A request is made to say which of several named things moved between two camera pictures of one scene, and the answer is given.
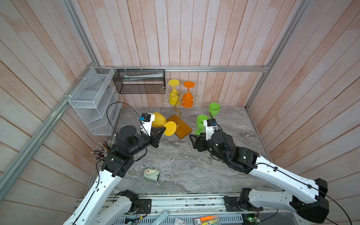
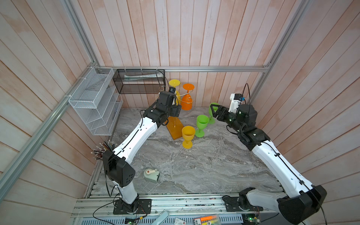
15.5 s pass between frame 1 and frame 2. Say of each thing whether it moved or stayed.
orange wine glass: stayed
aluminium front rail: stayed
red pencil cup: stayed
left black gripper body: moved
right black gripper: moved
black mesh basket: stayed
